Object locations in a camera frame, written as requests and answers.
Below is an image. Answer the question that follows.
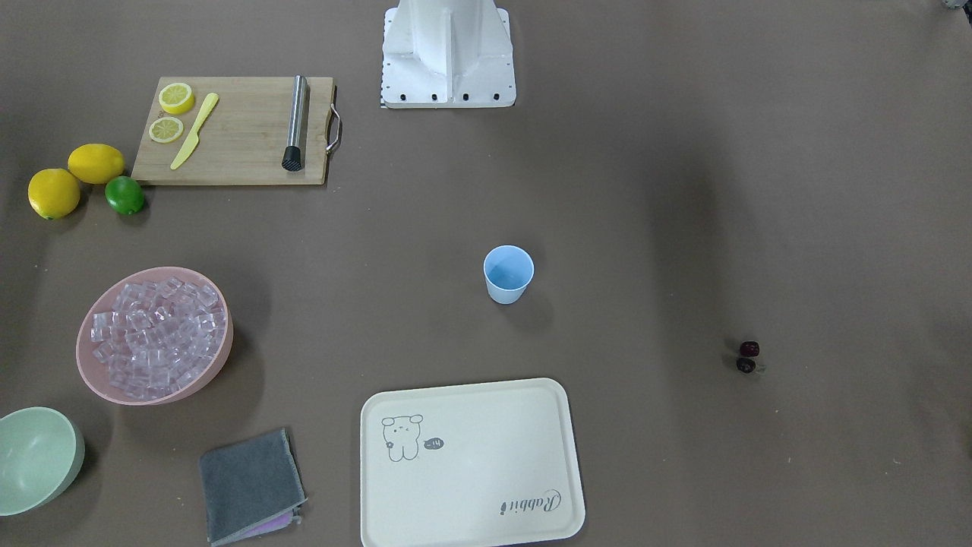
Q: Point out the dark red cherry pair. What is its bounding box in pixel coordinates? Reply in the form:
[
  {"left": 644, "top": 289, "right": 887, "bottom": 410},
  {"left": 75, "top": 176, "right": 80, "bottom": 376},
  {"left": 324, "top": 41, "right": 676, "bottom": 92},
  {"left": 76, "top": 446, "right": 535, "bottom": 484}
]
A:
[{"left": 736, "top": 340, "right": 766, "bottom": 375}]

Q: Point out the light blue cup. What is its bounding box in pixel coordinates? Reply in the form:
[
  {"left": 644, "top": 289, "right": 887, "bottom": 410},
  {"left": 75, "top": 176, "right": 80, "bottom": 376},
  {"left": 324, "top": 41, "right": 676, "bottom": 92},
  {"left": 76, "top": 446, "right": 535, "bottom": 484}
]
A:
[{"left": 483, "top": 245, "right": 535, "bottom": 305}]

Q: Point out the pile of clear ice cubes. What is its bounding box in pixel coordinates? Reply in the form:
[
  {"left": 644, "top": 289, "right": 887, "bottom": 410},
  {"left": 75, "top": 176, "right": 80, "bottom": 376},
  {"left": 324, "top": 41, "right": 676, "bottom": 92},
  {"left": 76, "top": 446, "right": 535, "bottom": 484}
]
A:
[{"left": 90, "top": 277, "right": 228, "bottom": 400}]

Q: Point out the cream rabbit tray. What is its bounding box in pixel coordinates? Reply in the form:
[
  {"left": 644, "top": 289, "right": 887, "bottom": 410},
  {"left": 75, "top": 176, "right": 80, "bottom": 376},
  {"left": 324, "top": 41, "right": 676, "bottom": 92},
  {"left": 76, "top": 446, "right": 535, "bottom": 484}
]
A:
[{"left": 360, "top": 378, "right": 586, "bottom": 546}]

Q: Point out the steel muddler black tip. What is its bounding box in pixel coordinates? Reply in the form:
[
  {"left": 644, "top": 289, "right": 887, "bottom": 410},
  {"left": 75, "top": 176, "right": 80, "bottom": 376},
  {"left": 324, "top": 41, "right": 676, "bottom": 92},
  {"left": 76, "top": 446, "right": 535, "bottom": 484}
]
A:
[{"left": 281, "top": 75, "right": 310, "bottom": 172}]

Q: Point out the bamboo cutting board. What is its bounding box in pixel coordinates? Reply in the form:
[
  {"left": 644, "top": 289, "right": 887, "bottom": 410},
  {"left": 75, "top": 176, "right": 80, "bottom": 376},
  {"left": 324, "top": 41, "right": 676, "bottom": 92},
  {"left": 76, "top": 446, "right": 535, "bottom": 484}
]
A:
[{"left": 131, "top": 76, "right": 336, "bottom": 186}]

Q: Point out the grey folded cloth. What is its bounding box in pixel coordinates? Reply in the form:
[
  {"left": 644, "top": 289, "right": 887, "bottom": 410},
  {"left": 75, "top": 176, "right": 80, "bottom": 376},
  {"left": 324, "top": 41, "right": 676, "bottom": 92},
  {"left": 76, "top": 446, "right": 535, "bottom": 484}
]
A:
[{"left": 198, "top": 427, "right": 307, "bottom": 546}]

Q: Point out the yellow plastic knife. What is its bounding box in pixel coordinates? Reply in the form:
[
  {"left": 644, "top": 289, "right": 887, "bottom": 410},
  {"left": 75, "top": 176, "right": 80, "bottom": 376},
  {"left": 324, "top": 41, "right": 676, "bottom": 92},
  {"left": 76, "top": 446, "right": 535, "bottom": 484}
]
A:
[{"left": 169, "top": 93, "right": 219, "bottom": 170}]

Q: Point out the pink bowl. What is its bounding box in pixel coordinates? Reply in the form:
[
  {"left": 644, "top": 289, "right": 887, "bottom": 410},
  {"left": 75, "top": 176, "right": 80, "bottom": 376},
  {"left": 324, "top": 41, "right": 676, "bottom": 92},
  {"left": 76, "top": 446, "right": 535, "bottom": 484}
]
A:
[{"left": 76, "top": 267, "right": 235, "bottom": 406}]

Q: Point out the lemon slice lower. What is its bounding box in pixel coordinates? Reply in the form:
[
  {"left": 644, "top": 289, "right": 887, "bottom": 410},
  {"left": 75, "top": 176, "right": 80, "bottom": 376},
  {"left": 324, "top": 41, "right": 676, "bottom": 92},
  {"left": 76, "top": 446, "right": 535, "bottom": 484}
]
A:
[{"left": 148, "top": 115, "right": 185, "bottom": 144}]

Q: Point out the lemon half slice upper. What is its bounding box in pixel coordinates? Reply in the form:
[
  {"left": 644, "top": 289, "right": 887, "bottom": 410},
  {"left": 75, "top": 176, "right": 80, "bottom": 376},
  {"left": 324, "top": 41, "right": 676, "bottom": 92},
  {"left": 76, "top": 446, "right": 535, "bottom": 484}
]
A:
[{"left": 157, "top": 82, "right": 195, "bottom": 115}]

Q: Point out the green lime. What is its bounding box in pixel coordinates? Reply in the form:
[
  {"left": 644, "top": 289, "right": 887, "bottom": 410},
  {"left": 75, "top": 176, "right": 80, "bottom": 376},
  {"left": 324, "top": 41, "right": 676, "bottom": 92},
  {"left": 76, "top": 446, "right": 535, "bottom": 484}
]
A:
[{"left": 104, "top": 175, "right": 146, "bottom": 215}]

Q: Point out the yellow lemon near board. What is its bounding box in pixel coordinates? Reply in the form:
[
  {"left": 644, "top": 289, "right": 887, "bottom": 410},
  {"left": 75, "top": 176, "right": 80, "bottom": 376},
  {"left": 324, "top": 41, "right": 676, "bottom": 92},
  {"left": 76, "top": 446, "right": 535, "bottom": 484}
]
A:
[{"left": 68, "top": 143, "right": 126, "bottom": 185}]

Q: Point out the yellow lemon outer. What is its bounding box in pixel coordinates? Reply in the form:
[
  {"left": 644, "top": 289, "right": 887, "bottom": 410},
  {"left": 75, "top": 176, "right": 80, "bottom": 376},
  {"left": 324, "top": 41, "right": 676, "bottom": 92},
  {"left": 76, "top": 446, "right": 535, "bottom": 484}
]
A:
[{"left": 27, "top": 169, "right": 81, "bottom": 220}]

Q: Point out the mint green bowl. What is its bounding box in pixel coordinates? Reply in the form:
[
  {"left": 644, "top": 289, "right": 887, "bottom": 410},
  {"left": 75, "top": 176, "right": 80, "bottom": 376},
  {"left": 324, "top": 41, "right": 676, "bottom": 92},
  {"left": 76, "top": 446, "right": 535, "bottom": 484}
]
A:
[{"left": 1, "top": 407, "right": 86, "bottom": 517}]

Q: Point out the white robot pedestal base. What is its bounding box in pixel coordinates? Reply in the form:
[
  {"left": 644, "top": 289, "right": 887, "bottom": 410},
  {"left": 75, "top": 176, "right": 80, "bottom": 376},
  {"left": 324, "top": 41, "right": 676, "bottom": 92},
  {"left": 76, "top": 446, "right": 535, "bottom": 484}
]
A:
[{"left": 380, "top": 1, "right": 517, "bottom": 109}]

